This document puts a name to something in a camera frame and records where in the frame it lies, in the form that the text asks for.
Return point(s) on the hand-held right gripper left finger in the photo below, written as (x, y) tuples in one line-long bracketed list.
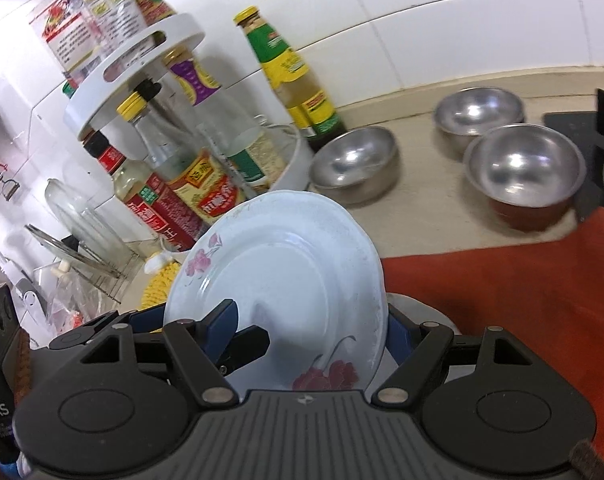
[(222, 327)]

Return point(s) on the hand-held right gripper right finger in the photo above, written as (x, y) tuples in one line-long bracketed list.
[(397, 335)]

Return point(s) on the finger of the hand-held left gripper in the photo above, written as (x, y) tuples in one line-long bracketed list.
[(147, 321), (252, 345)]

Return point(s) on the plain white plate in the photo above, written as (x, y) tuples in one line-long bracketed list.
[(432, 310)]

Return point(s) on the stack of floral plates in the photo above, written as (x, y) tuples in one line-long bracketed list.
[(292, 270)]

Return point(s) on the stainless steel bowl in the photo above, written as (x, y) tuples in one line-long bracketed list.
[(354, 165), (524, 170), (477, 110)]

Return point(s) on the yellow chenille cloth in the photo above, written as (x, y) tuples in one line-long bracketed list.
[(159, 290)]

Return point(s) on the clear plastic bag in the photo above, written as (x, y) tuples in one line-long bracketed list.
[(64, 300)]

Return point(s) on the red cloth mat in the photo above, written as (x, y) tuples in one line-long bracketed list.
[(507, 300)]

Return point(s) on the soy sauce bottle red label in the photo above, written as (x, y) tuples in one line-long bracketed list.
[(152, 205)]

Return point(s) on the glass pot lid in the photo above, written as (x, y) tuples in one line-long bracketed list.
[(82, 215), (57, 247)]

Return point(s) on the yellow-capped vinegar bottle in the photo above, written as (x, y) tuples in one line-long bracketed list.
[(202, 185)]

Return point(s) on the clear bottle purple neck label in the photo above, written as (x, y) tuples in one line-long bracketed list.
[(197, 77)]

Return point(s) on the dark bottle green yellow label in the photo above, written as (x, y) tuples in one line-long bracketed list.
[(282, 65)]

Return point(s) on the black gas stove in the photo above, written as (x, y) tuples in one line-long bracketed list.
[(572, 125)]

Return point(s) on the white two-tier rotating rack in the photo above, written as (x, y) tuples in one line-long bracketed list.
[(182, 27)]

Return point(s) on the red and white packet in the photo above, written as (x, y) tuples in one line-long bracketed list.
[(67, 30)]

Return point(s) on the blue and yellow packet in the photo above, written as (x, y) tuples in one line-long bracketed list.
[(112, 5)]

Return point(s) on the dark sauce jar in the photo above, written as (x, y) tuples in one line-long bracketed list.
[(152, 2)]

